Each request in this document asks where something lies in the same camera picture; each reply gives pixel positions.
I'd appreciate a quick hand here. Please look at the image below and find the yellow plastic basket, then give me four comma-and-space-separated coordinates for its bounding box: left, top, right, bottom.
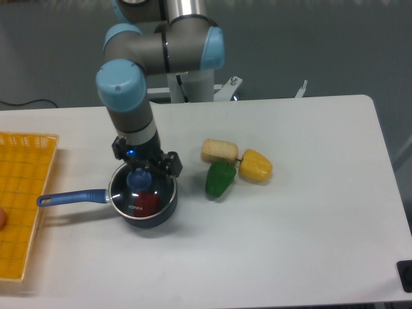
1, 131, 59, 282

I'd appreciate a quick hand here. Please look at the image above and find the green bell pepper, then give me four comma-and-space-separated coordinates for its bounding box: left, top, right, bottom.
205, 162, 236, 198

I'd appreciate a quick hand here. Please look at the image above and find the glass lid blue knob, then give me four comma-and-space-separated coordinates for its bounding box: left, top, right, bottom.
108, 164, 177, 221

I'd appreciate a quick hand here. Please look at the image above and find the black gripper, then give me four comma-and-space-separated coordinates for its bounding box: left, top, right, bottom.
111, 136, 183, 177

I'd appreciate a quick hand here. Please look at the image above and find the yellow bell pepper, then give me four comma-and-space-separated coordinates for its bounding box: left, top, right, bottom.
237, 149, 273, 182

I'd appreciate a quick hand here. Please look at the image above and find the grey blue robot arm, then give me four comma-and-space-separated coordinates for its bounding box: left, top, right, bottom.
96, 1, 225, 177

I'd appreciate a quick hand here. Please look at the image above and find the black table corner device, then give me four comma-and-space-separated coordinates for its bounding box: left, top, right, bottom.
397, 260, 412, 293

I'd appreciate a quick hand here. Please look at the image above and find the orange object in basket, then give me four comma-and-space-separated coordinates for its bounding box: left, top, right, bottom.
0, 207, 7, 229

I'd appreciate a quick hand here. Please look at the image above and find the beige bread loaf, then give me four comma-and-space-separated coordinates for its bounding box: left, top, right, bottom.
200, 138, 238, 165

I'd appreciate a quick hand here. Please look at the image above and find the dark pot blue handle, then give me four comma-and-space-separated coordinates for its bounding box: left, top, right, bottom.
36, 167, 178, 229

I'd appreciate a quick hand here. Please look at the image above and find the red bell pepper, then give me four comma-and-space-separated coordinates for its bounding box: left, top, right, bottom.
133, 192, 160, 218

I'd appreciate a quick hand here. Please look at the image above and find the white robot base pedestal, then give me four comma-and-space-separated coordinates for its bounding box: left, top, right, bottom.
146, 69, 308, 106

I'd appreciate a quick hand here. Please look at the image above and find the black floor cable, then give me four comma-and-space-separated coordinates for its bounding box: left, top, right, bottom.
0, 99, 60, 109

